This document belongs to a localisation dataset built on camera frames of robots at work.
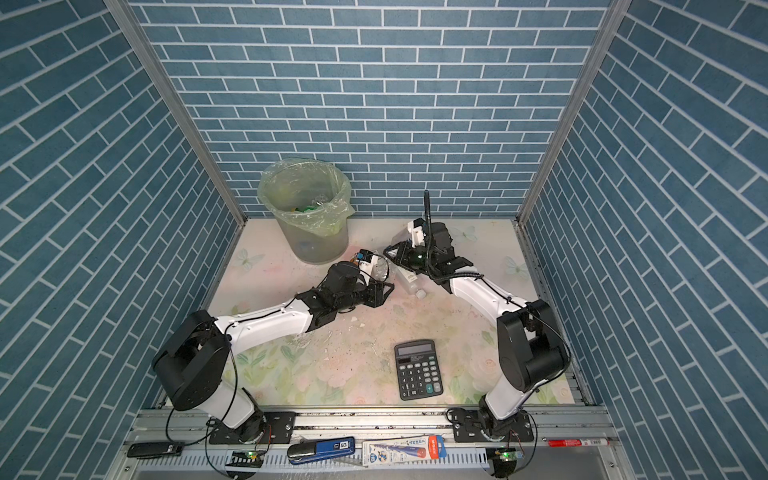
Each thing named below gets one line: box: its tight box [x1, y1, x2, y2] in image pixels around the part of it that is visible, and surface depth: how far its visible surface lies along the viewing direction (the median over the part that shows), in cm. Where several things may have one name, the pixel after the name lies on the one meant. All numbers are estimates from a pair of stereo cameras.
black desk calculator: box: [394, 339, 443, 401], surface depth 82 cm
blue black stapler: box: [287, 436, 356, 465], surface depth 69 cm
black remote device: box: [127, 442, 185, 459], surface depth 69 cm
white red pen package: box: [362, 435, 447, 466], surface depth 71 cm
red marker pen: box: [548, 439, 610, 447], surface depth 72 cm
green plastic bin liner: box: [257, 159, 356, 236], surface depth 100 cm
